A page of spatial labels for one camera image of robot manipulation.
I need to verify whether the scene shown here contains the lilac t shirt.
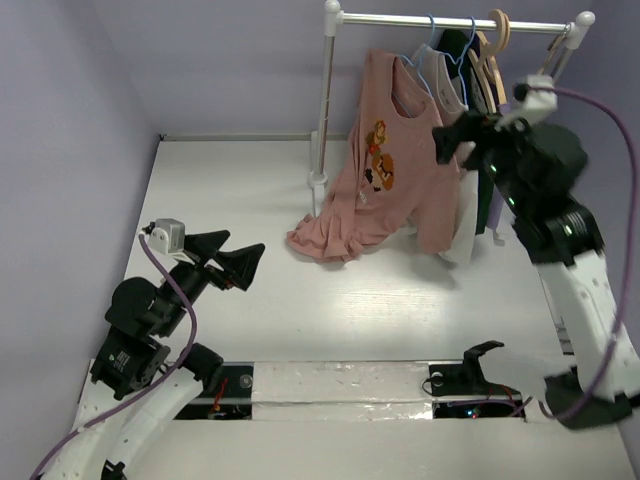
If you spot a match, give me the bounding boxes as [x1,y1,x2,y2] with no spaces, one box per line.
[487,102,514,246]

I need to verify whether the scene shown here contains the white Coca-Cola t shirt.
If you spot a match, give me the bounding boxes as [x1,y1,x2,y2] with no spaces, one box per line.
[411,44,478,265]

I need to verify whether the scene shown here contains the light blue wire hanger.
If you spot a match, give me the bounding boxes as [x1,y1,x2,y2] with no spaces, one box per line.
[390,14,435,118]

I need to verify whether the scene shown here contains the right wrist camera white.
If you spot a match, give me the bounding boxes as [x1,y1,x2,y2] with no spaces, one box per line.
[495,74,557,131]

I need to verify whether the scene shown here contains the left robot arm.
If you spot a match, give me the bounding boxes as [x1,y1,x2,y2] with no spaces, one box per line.
[31,219,246,479]

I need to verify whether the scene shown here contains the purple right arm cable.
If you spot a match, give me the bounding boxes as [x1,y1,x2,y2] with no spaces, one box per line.
[529,85,640,422]

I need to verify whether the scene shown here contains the pink t shirt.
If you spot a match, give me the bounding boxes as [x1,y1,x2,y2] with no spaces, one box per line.
[287,50,460,262]

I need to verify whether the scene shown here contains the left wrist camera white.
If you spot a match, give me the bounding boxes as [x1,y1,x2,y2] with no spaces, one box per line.
[140,218,191,262]

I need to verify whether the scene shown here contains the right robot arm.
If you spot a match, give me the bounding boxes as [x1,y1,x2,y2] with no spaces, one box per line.
[285,111,639,430]

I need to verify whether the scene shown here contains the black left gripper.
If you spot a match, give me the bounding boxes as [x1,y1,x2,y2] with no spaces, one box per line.
[157,228,267,333]

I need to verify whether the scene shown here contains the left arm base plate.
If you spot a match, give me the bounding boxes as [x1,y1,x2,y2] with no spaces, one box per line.
[175,362,254,421]

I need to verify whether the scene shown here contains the white clothes rack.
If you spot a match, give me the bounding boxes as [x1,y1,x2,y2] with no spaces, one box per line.
[307,0,597,216]

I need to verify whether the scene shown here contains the wooden clip hanger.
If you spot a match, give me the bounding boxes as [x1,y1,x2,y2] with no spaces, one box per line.
[537,34,566,75]

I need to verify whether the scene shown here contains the dark green t shirt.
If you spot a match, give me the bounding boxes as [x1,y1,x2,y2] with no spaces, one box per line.
[436,29,493,235]

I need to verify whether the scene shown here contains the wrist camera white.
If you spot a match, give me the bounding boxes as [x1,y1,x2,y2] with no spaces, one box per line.
[495,74,557,131]
[140,218,191,262]

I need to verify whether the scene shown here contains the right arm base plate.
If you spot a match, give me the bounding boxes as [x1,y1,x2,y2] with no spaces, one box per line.
[421,340,531,420]

